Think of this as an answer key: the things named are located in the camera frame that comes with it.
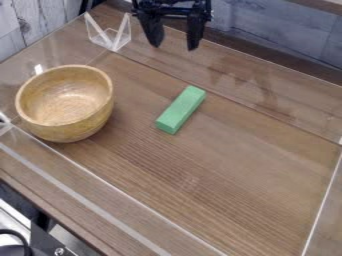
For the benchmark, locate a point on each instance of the clear acrylic enclosure wall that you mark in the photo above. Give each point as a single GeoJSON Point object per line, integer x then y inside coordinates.
{"type": "Point", "coordinates": [245, 183]}

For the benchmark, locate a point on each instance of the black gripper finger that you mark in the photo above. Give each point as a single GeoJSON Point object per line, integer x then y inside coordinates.
{"type": "Point", "coordinates": [197, 20]}
{"type": "Point", "coordinates": [153, 27]}

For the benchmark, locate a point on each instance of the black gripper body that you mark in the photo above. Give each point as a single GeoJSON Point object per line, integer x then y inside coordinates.
{"type": "Point", "coordinates": [173, 7]}

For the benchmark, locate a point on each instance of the clear acrylic corner bracket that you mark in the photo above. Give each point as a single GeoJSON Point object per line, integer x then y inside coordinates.
{"type": "Point", "coordinates": [109, 38]}

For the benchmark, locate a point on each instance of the black metal table bracket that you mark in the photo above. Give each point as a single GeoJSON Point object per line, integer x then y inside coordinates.
{"type": "Point", "coordinates": [43, 243]}

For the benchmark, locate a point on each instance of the wooden bowl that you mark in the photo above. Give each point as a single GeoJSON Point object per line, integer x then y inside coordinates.
{"type": "Point", "coordinates": [66, 103]}

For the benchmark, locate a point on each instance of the green rectangular block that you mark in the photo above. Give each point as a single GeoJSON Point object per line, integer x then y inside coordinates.
{"type": "Point", "coordinates": [181, 109]}

